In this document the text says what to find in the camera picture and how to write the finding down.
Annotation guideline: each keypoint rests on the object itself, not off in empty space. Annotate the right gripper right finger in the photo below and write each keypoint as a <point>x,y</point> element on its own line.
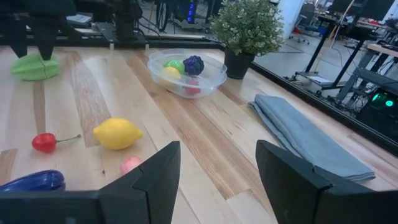
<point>292,189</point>

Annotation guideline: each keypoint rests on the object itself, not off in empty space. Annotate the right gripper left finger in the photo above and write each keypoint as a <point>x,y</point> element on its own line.
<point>149,193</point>

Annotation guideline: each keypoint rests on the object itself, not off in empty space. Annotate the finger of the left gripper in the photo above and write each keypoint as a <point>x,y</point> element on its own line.
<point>45,40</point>
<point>18,39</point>

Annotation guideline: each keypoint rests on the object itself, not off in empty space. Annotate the green toy starfruit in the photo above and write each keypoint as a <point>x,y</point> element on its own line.
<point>34,70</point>

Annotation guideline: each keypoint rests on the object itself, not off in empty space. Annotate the smooth pink toy fruit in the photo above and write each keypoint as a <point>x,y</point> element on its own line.
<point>129,164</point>

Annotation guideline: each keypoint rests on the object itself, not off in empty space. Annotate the large yellow toy lemon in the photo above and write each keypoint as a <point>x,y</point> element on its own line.
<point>117,133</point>

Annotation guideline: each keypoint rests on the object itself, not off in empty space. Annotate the red toy cherry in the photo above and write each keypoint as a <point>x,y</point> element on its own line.
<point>44,142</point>

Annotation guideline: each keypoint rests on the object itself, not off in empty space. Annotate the red toy fruit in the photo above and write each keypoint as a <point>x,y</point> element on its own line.
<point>192,88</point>

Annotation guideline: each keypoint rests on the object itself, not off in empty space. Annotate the purple toy eggplant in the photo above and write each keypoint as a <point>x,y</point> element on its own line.
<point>34,181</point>

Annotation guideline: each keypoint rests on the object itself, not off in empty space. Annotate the small yellow toy lemon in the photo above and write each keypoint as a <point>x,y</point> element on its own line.
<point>170,74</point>

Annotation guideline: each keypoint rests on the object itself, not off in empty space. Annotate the green round toy fruit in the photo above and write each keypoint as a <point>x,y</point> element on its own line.
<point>175,65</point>

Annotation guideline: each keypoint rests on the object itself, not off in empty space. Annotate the purple toy blackberry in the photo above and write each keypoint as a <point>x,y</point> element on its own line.
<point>193,65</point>

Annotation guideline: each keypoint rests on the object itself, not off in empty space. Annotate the clear plastic tupperware container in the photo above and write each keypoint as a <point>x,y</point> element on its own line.
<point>217,76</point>

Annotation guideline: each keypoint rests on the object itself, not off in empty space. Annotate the white box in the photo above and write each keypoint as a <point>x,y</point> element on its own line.
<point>79,19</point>

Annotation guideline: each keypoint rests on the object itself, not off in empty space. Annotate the grey folded cloth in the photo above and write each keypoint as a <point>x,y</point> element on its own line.
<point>298,133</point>

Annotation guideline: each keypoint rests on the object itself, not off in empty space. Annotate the computer with green lights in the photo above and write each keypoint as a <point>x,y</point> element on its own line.
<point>382,109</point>

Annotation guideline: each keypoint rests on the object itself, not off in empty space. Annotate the black office desk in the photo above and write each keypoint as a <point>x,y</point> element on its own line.
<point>349,67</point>

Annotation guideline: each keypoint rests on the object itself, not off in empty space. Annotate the computer tower with blue lights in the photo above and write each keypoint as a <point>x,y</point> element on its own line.
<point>186,12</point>

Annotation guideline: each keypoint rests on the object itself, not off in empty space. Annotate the green potted plant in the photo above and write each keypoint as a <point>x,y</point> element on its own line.
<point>248,25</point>

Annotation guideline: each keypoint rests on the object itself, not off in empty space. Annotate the white pillar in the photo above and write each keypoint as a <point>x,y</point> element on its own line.
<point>289,15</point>

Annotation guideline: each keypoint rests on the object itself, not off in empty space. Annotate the grey office chair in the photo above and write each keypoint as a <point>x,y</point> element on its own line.
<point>306,14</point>

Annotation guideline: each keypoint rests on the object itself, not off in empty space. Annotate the black desk monitor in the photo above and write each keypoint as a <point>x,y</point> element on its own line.
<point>373,7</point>

